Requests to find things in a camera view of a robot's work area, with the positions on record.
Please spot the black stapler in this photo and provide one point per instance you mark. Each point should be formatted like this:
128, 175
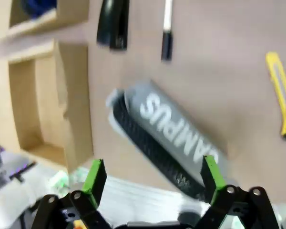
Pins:
109, 23

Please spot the white black marker pen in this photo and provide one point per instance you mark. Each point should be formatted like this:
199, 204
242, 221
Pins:
167, 43

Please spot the dark blue item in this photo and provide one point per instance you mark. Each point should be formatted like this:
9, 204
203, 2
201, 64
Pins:
38, 7

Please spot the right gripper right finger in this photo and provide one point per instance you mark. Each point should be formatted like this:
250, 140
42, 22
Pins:
212, 176

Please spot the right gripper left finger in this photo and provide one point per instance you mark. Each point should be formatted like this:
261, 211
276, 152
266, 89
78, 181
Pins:
93, 181

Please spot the open cardboard box with lid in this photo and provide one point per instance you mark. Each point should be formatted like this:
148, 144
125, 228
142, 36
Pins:
76, 107

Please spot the grey Campus pencil case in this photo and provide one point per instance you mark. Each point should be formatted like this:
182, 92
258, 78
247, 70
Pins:
157, 114

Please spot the small cardboard box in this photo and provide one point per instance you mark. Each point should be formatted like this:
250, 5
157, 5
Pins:
71, 12

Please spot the yellow utility knife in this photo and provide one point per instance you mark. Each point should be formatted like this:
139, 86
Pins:
280, 90

